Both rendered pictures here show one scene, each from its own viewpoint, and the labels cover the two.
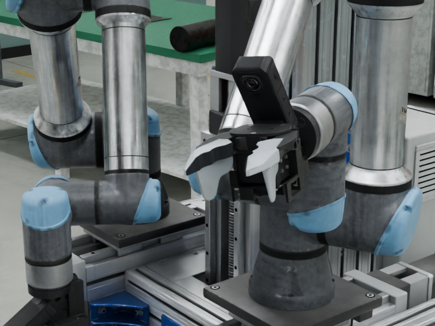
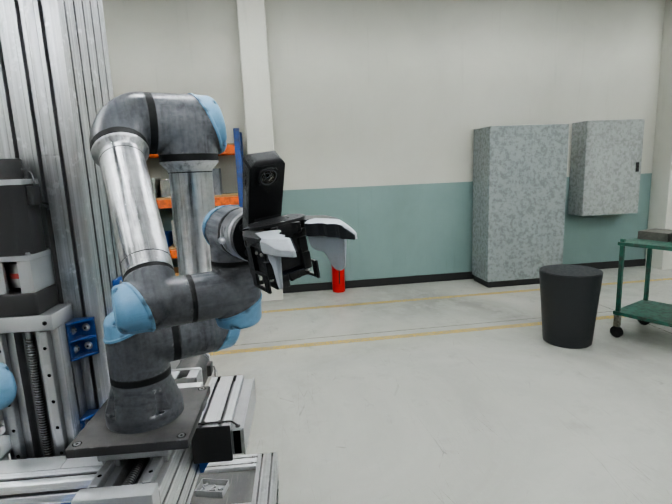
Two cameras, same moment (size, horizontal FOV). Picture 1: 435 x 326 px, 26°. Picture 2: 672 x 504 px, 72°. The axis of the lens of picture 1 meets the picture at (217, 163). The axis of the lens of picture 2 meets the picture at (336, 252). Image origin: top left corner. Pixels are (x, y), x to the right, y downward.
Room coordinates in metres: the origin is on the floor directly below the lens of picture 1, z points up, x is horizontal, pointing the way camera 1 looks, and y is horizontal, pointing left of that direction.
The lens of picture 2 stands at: (0.66, 0.38, 1.52)
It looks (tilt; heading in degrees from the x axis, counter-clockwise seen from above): 10 degrees down; 304
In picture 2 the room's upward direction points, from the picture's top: 2 degrees counter-clockwise
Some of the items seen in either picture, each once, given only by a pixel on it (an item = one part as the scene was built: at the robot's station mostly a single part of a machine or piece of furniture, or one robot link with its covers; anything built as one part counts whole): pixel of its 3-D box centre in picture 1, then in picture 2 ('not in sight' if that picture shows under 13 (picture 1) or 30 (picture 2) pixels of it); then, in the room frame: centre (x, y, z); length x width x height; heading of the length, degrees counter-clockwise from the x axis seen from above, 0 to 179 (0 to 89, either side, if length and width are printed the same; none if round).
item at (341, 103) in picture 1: (320, 117); (232, 231); (1.20, -0.14, 1.43); 0.11 x 0.08 x 0.09; 154
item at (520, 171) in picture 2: not in sight; (517, 206); (1.99, -5.74, 0.98); 1.00 x 0.47 x 1.95; 42
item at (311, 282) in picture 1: (292, 265); (143, 391); (1.49, -0.13, 1.09); 0.15 x 0.15 x 0.10
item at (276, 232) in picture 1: (298, 202); (140, 337); (1.49, -0.14, 1.20); 0.13 x 0.12 x 0.14; 64
